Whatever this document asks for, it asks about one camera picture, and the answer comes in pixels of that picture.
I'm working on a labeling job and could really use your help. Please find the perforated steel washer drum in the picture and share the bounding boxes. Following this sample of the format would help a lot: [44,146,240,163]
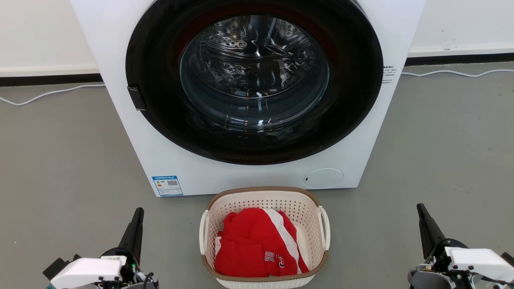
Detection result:
[179,15,330,122]

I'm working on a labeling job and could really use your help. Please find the white power cable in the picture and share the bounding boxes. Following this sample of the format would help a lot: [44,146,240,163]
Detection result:
[0,83,106,107]
[401,69,514,78]

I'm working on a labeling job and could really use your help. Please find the grey washer door handle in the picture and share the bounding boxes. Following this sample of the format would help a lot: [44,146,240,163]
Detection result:
[127,85,147,111]

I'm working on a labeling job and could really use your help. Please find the thin black cable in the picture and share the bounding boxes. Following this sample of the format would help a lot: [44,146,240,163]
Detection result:
[480,275,514,288]

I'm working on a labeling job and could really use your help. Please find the blue energy label sticker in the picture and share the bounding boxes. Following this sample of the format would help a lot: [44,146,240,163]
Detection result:
[152,175,184,197]

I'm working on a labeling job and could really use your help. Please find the round white filter cover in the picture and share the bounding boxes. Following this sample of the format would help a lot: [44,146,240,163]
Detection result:
[303,168,345,190]

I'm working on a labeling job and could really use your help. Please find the round black glass washer door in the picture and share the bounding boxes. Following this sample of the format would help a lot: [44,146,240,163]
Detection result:
[125,0,384,166]

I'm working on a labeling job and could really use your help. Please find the white front-load washing machine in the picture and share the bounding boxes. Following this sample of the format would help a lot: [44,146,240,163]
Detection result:
[70,0,427,197]

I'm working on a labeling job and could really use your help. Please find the cream perforated laundry basket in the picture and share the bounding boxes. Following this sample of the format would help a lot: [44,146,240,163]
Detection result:
[199,186,331,289]

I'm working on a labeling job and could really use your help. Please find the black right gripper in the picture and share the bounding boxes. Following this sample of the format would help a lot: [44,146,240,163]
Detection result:
[416,203,469,273]

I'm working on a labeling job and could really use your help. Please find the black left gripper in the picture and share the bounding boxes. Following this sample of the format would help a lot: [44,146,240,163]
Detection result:
[100,208,145,286]

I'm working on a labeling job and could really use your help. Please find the red and white garment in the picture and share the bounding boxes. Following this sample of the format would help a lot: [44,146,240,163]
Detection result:
[214,208,311,279]

